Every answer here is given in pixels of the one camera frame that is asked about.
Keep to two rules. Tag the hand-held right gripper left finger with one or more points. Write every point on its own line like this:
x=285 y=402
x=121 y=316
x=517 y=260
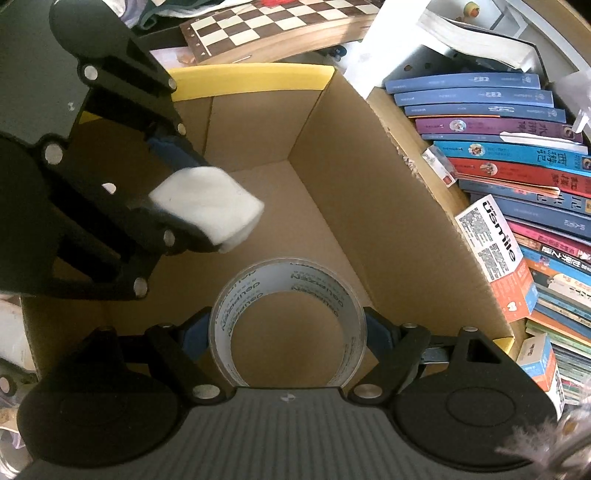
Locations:
x=196 y=334

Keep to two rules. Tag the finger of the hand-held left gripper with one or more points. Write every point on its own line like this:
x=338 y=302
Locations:
x=138 y=226
x=178 y=150

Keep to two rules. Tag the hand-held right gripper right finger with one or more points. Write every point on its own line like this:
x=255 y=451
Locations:
x=378 y=334

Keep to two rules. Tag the clear tape roll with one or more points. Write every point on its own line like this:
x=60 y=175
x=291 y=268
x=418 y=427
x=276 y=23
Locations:
x=286 y=277

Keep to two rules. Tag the yellow cardboard box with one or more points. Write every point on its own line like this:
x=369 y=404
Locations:
x=304 y=198

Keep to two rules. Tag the dark green garment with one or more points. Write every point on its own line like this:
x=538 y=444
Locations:
x=159 y=11

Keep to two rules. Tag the white orange carton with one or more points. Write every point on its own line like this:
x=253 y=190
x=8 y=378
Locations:
x=501 y=249

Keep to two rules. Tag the wooden chessboard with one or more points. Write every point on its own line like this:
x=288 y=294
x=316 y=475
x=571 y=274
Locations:
x=277 y=23

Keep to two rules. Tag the small orange blue box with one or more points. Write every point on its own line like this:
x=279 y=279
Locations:
x=540 y=362

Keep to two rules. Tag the small red white box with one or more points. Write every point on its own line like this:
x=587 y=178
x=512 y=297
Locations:
x=441 y=165

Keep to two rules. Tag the grey fluffy thing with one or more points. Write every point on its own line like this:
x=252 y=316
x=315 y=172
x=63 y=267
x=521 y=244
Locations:
x=540 y=445

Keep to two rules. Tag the row of colourful books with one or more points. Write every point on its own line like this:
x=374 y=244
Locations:
x=508 y=161

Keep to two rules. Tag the white desk shelf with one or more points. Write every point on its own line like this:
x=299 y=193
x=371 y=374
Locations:
x=392 y=50

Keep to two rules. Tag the thick white book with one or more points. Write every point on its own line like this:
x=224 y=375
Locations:
x=480 y=39

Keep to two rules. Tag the small yellow toy figure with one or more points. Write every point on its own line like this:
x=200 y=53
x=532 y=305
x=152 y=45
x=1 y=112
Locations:
x=472 y=9

